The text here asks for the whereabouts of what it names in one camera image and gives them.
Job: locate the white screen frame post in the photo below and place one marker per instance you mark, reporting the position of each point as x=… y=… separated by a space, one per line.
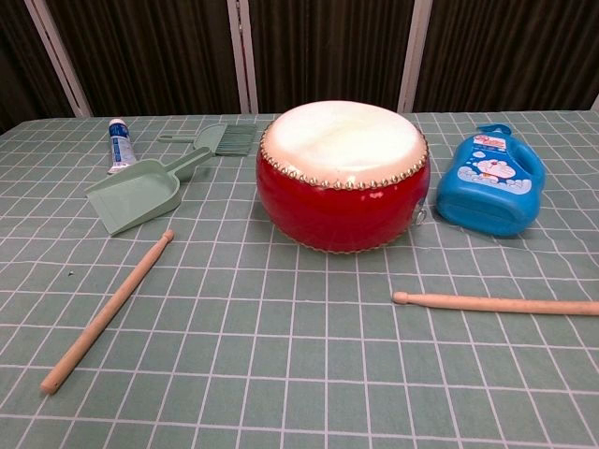
x=414 y=56
x=243 y=61
x=60 y=61

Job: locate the red drum with white skin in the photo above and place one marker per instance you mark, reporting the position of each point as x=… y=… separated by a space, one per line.
x=337 y=206

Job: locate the green plastic hand brush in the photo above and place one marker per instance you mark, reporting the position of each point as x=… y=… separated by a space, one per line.
x=229 y=140

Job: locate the wooden drumstick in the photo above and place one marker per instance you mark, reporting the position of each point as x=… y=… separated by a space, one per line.
x=491 y=303
x=112 y=306

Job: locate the green checked tablecloth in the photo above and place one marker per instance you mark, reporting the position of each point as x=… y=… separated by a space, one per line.
x=299 y=351

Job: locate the white and blue toothpaste tube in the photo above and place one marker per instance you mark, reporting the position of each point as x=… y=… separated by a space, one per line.
x=121 y=145

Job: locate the blue detergent pump bottle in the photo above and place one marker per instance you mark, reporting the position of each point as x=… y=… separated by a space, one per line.
x=486 y=187

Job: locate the green plastic dustpan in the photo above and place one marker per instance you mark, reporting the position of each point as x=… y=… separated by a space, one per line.
x=135 y=192

